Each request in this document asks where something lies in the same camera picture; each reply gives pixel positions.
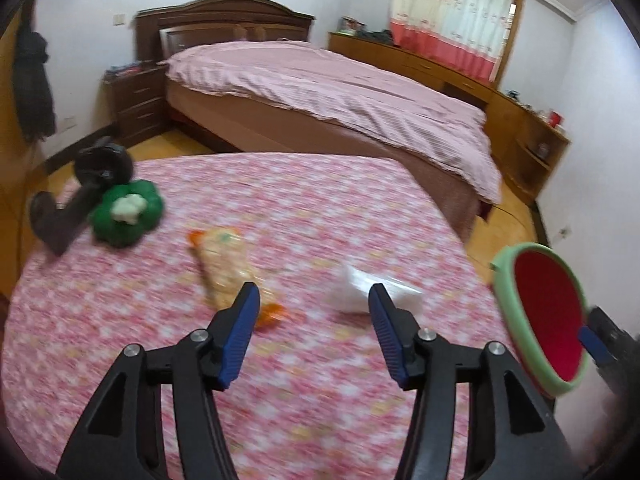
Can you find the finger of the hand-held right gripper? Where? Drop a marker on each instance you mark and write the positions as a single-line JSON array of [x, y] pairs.
[[595, 344]]

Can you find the dark wooden nightstand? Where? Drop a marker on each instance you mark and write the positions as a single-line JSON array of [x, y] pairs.
[[137, 105]]

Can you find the dark wooden bed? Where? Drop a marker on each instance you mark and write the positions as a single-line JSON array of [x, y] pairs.
[[210, 17]]

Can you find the black hanging coat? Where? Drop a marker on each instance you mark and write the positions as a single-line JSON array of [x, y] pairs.
[[32, 80]]

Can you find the dark clothes pile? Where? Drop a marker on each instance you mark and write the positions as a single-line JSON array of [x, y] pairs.
[[377, 35]]

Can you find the white plastic wrapper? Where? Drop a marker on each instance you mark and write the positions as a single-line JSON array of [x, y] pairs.
[[357, 292]]

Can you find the pink striped blanket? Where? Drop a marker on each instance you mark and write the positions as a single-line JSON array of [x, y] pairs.
[[350, 90]]

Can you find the red bin with green rim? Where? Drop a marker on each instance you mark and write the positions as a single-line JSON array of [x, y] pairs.
[[545, 310]]

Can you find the white light switch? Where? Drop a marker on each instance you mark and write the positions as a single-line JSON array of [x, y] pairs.
[[118, 19]]

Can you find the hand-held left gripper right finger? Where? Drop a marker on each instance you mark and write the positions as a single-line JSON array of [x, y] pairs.
[[391, 342]]

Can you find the long light wooden cabinet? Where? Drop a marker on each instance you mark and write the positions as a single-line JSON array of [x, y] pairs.
[[510, 125]]

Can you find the orange-ended snack packet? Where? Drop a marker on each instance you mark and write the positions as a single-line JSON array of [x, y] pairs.
[[225, 265]]

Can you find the green plush vegetable toy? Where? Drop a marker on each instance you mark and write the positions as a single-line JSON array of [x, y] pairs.
[[112, 227]]

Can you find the small red container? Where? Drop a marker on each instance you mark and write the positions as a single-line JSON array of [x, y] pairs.
[[555, 119]]

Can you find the white and red curtain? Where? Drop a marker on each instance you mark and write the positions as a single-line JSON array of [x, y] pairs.
[[450, 15]]

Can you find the small jar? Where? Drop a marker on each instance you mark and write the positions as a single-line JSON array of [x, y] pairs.
[[542, 150]]

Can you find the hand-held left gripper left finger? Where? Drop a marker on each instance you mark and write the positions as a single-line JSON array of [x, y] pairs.
[[240, 332]]

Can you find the small standing picture frame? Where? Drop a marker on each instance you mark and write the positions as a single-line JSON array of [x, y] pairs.
[[351, 24]]

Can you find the white wall socket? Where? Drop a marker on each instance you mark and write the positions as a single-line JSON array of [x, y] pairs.
[[565, 232]]

